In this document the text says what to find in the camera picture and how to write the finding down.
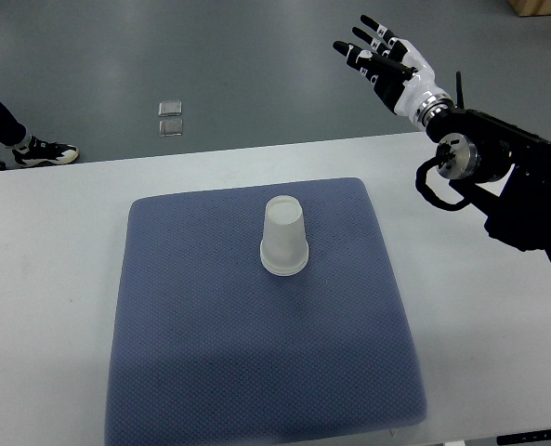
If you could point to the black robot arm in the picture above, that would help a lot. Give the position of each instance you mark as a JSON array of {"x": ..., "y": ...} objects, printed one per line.
[{"x": 499, "y": 168}]

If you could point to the black table control panel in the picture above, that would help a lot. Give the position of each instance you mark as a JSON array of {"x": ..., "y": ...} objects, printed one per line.
[{"x": 521, "y": 438}]

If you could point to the upper floor socket plate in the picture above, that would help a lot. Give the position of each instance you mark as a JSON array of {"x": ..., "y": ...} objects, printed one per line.
[{"x": 170, "y": 108}]

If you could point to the blue textured mat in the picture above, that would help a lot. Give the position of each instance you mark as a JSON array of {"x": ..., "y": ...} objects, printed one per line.
[{"x": 210, "y": 348}]

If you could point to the wooden furniture corner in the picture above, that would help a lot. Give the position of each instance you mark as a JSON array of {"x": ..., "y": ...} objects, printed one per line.
[{"x": 531, "y": 8}]

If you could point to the black white sneaker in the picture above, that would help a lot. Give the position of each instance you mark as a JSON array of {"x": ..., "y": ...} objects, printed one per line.
[{"x": 37, "y": 151}]

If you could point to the white paper cup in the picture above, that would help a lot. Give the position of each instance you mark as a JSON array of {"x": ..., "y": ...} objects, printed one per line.
[
  {"x": 284, "y": 259},
  {"x": 284, "y": 220}
]

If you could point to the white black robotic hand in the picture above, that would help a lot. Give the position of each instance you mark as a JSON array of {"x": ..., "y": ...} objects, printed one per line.
[{"x": 400, "y": 76}]

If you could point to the white paper cup on mat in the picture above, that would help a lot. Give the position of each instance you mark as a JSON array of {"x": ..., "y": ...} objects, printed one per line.
[{"x": 284, "y": 259}]

